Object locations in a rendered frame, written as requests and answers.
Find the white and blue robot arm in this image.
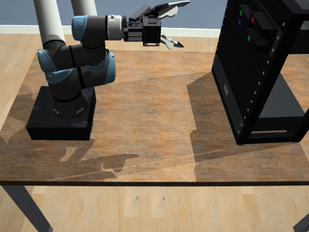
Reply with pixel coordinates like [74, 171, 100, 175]
[33, 0, 124, 120]

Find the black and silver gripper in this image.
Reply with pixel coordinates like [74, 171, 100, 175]
[122, 0, 190, 50]

